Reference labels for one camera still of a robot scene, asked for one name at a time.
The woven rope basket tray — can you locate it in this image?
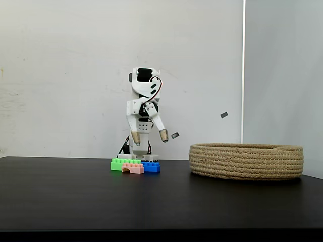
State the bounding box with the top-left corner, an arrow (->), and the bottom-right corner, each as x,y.
188,142 -> 304,181

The red white black gripper cable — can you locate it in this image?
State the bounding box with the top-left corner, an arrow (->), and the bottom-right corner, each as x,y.
144,75 -> 164,104

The blue lego block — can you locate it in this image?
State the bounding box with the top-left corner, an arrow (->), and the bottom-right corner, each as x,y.
141,161 -> 162,174

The green lego block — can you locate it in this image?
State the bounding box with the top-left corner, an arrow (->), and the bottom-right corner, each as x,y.
110,157 -> 142,172

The black base cable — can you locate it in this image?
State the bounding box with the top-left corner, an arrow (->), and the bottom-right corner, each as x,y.
118,135 -> 131,155

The pink lego block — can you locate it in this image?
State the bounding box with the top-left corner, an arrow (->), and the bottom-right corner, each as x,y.
122,162 -> 145,175

